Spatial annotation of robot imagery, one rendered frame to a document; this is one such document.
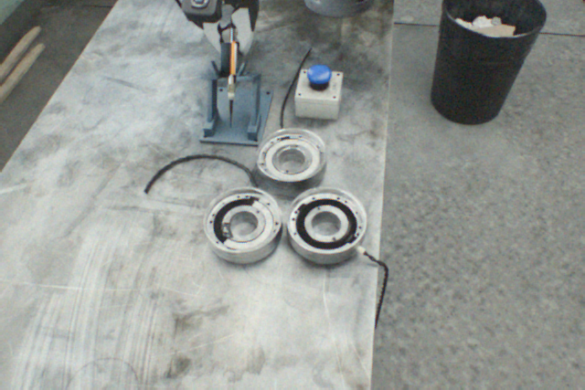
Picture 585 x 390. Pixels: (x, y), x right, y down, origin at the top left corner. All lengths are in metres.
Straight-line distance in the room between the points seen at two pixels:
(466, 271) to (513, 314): 0.17
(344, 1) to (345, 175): 0.42
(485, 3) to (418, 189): 0.73
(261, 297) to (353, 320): 0.12
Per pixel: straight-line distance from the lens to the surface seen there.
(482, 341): 1.56
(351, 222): 0.68
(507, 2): 2.03
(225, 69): 0.78
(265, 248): 0.66
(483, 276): 1.65
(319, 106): 0.82
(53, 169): 0.87
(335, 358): 0.63
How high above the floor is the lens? 1.39
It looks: 50 degrees down
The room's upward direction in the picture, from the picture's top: 4 degrees counter-clockwise
